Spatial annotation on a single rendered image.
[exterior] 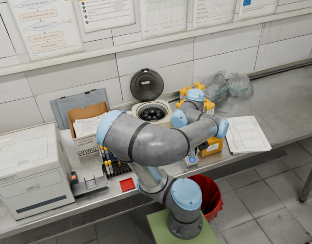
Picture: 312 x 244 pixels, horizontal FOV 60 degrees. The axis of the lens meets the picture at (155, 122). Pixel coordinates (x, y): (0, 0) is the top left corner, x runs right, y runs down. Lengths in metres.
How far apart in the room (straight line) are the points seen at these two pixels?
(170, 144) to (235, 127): 1.05
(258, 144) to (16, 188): 1.24
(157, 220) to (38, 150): 0.60
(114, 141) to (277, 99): 1.51
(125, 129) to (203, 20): 1.23
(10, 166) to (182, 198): 0.71
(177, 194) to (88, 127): 0.86
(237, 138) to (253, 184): 1.01
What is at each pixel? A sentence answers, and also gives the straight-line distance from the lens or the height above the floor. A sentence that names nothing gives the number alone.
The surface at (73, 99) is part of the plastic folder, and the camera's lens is 1.77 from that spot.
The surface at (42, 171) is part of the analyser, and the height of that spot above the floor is 1.13.
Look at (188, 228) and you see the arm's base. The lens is 1.17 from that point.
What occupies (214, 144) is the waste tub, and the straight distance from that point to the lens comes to 1.50.
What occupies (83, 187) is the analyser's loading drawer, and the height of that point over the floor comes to 0.91.
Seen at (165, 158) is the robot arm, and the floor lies 1.47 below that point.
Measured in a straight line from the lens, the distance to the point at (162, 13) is 1.69.
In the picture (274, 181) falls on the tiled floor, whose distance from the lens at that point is 2.67.
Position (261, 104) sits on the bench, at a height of 0.87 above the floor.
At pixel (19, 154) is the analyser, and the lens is 1.32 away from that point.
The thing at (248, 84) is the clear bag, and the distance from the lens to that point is 2.04.
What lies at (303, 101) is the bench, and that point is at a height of 0.87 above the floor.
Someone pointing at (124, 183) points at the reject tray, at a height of 0.88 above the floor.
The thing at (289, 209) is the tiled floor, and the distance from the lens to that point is 2.53.
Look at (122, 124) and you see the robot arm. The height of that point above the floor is 1.52.
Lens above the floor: 1.98
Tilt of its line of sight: 39 degrees down
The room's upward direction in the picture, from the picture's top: 4 degrees counter-clockwise
